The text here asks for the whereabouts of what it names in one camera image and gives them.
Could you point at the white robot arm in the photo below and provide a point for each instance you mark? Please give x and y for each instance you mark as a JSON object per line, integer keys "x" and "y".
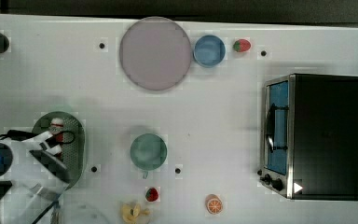
{"x": 26, "y": 200}

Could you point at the blue bowl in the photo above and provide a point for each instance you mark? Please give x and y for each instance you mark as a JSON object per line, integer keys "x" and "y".
{"x": 209, "y": 51}

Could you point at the grey round plate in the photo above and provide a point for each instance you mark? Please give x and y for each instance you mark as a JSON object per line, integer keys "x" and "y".
{"x": 155, "y": 53}

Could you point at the green oval strainer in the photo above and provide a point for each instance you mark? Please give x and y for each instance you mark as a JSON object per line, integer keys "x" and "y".
{"x": 73, "y": 150}

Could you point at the black toaster oven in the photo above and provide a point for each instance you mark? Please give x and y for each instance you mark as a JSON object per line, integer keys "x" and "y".
{"x": 309, "y": 145}

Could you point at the orange slice toy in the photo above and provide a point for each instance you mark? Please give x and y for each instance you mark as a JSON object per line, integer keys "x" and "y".
{"x": 213, "y": 204}

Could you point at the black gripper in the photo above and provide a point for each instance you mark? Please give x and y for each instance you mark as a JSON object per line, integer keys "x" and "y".
{"x": 39, "y": 160}

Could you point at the red plush ketchup bottle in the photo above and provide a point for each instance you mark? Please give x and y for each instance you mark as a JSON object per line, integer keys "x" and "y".
{"x": 56, "y": 128}

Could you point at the red strawberry toy far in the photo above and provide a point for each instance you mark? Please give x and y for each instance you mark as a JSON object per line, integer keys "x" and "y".
{"x": 241, "y": 45}

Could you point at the teal metal mug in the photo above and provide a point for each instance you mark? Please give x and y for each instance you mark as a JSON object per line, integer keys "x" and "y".
{"x": 148, "y": 152}

